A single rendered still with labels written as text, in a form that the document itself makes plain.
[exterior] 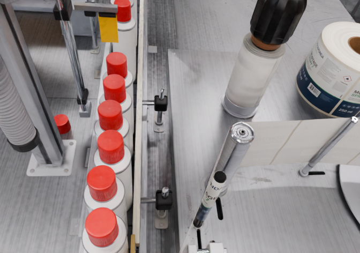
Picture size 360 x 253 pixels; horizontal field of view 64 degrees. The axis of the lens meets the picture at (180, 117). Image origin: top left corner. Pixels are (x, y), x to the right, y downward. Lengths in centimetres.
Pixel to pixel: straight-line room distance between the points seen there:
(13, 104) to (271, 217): 47
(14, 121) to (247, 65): 42
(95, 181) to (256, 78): 39
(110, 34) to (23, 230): 39
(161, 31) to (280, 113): 47
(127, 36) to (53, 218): 38
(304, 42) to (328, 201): 61
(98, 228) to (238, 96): 43
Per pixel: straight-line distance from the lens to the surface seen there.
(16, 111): 35
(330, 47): 75
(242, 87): 63
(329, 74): 75
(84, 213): 47
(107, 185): 35
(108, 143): 38
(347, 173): 71
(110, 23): 52
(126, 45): 64
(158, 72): 83
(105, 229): 33
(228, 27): 106
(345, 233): 66
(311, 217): 64
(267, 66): 59
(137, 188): 53
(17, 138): 38
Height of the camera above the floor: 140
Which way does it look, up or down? 52 degrees down
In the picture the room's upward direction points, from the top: 10 degrees clockwise
